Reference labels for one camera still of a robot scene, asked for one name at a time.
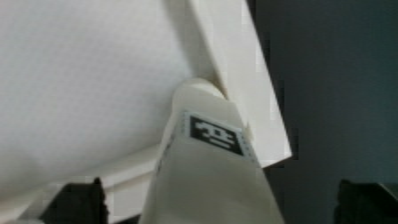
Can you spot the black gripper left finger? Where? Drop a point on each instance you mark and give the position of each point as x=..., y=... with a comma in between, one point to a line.
x=77, y=206

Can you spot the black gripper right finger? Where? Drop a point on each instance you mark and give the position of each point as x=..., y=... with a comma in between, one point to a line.
x=367, y=203

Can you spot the white desk leg with tag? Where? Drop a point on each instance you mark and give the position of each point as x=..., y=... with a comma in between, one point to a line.
x=208, y=188

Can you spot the white desk top tray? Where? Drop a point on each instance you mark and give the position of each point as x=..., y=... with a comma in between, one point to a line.
x=96, y=57

